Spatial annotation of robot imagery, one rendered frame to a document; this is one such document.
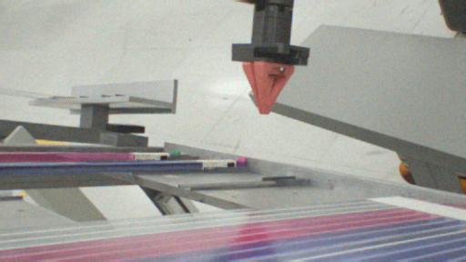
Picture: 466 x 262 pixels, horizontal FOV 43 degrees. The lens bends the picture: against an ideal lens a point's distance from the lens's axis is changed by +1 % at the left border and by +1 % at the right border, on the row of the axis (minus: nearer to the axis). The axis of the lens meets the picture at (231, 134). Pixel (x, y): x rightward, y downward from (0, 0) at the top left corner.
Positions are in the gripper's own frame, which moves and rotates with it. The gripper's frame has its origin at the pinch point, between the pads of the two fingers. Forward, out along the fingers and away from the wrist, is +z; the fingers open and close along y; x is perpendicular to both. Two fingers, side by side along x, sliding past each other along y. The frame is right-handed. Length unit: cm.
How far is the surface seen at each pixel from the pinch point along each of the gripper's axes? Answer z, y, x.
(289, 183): 8.5, 12.8, -7.7
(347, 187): 8.2, 18.6, -4.0
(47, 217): 8.3, 20.1, -42.3
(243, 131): 12, -102, 95
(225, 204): 9.0, 18.0, -23.0
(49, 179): 12.5, -18.4, -23.6
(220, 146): 19, -108, 88
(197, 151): 7.5, -9.8, -4.1
